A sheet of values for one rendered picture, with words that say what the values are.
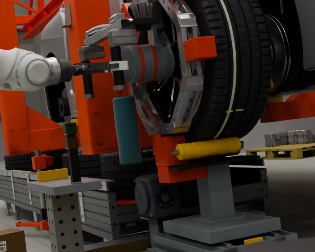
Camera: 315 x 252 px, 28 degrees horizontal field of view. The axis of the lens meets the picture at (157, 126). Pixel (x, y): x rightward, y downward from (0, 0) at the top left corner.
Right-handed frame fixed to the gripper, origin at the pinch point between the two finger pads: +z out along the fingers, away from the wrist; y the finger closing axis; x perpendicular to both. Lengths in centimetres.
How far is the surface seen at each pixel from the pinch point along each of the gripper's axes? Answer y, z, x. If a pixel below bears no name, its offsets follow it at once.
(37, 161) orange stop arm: -181, 10, -35
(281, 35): -2, 69, 7
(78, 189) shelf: -10.4, -15.2, -39.9
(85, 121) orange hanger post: -64, 7, -16
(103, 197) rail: -77, 15, -51
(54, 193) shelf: -10.8, -23.5, -39.9
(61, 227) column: -30, -18, -55
